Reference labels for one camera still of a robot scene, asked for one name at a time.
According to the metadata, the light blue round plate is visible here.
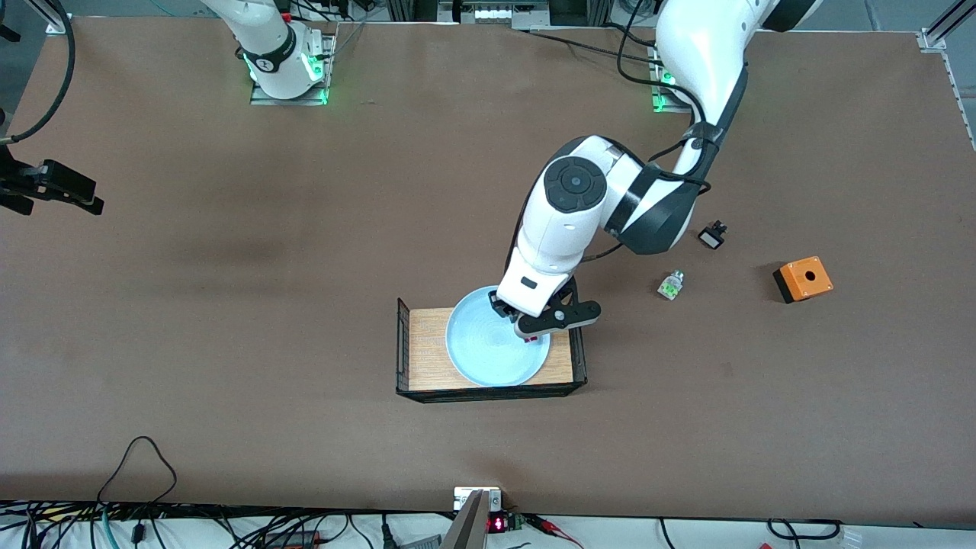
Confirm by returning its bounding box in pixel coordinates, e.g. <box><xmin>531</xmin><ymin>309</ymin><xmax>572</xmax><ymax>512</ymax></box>
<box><xmin>445</xmin><ymin>285</ymin><xmax>551</xmax><ymax>387</ymax></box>

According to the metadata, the grey aluminium bar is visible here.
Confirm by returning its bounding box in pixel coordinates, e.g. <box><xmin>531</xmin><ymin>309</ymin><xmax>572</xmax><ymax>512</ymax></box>
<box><xmin>442</xmin><ymin>490</ymin><xmax>490</xmax><ymax>549</ymax></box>

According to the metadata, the red clip lead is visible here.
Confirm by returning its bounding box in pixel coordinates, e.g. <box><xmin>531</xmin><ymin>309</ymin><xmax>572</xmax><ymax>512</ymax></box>
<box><xmin>526</xmin><ymin>515</ymin><xmax>584</xmax><ymax>549</ymax></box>

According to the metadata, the black wire basket wooden bottom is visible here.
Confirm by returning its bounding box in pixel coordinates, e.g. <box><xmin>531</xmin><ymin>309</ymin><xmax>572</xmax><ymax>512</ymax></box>
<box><xmin>395</xmin><ymin>289</ymin><xmax>589</xmax><ymax>403</ymax></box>

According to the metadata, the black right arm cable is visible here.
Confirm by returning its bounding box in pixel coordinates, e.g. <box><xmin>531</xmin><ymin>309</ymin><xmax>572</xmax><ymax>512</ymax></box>
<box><xmin>0</xmin><ymin>0</ymin><xmax>77</xmax><ymax>146</ymax></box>

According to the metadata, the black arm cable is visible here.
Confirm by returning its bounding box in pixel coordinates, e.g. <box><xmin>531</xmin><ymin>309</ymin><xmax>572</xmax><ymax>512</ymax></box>
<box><xmin>0</xmin><ymin>0</ymin><xmax>77</xmax><ymax>146</ymax></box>
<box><xmin>616</xmin><ymin>0</ymin><xmax>714</xmax><ymax>201</ymax></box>

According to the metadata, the small metal bracket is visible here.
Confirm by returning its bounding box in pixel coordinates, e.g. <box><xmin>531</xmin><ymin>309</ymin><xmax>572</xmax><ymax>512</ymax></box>
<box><xmin>454</xmin><ymin>486</ymin><xmax>502</xmax><ymax>512</ymax></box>

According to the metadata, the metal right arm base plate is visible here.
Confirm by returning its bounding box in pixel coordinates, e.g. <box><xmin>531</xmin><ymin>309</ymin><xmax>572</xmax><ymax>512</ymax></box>
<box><xmin>250</xmin><ymin>30</ymin><xmax>338</xmax><ymax>106</ymax></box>

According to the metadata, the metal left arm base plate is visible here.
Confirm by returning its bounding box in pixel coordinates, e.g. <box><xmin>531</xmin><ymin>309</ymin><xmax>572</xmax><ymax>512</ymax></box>
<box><xmin>648</xmin><ymin>46</ymin><xmax>693</xmax><ymax>114</ymax></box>

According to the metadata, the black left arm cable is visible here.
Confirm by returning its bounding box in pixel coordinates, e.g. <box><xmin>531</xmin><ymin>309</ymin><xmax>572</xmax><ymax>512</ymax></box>
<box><xmin>616</xmin><ymin>0</ymin><xmax>714</xmax><ymax>201</ymax></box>

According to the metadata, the orange button enclosure box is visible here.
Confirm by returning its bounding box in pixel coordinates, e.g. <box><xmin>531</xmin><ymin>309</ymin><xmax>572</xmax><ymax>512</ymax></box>
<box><xmin>772</xmin><ymin>256</ymin><xmax>834</xmax><ymax>304</ymax></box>

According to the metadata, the black cable across table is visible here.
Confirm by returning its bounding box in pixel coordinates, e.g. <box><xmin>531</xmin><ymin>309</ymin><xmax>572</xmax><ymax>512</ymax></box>
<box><xmin>526</xmin><ymin>29</ymin><xmax>658</xmax><ymax>66</ymax></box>

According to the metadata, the thin black cable loop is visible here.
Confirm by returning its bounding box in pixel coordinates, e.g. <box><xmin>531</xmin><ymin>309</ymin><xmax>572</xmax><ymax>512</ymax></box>
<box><xmin>97</xmin><ymin>436</ymin><xmax>178</xmax><ymax>504</ymax></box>

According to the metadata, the black coiled cable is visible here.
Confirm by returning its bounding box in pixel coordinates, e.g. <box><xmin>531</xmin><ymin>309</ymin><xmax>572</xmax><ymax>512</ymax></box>
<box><xmin>766</xmin><ymin>518</ymin><xmax>843</xmax><ymax>541</ymax></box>

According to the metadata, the aluminium frame profile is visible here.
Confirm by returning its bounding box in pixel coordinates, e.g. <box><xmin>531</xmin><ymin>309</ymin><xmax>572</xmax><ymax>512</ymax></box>
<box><xmin>917</xmin><ymin>0</ymin><xmax>976</xmax><ymax>149</ymax></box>

